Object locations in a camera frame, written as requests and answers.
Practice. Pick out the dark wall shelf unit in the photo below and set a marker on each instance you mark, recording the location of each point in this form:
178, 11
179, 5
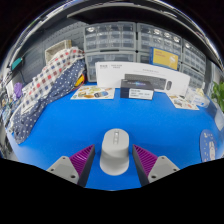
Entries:
116, 13

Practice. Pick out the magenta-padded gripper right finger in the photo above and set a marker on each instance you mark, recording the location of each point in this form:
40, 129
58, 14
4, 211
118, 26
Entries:
163, 167

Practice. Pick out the small dark labelled box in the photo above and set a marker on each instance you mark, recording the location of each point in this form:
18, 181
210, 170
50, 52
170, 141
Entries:
135, 86

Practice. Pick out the yellow and red toy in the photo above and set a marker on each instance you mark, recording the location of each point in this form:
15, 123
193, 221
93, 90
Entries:
80, 81

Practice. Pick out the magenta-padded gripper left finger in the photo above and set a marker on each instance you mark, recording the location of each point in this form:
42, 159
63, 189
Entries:
63, 168

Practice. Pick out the long white keyboard box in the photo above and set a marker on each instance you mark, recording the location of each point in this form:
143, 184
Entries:
110, 75

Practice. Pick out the green plant in white pot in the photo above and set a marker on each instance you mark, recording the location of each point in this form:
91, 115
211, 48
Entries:
219, 95

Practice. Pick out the purple object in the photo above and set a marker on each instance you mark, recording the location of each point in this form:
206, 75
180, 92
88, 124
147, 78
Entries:
18, 90

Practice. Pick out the beige woven basket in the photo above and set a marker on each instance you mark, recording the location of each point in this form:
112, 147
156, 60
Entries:
56, 50

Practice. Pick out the round blue cartoon mouse pad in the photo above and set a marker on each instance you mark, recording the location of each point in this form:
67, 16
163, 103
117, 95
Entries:
208, 146

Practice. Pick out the yellow and blue box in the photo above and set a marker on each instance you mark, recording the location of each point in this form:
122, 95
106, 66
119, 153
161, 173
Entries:
164, 58

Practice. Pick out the grey computer mouse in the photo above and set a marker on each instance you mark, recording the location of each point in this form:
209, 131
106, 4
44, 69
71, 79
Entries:
114, 155

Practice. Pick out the red blue checked cloth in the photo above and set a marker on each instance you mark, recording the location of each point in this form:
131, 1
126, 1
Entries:
50, 75

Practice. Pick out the colourful sticker sheet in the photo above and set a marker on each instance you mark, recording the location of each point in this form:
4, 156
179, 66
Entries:
182, 102
93, 92

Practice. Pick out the teal object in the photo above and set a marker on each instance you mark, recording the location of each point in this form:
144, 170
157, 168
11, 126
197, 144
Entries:
16, 63

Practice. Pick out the white and blue glove box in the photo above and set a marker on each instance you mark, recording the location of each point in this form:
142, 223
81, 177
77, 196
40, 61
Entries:
198, 98

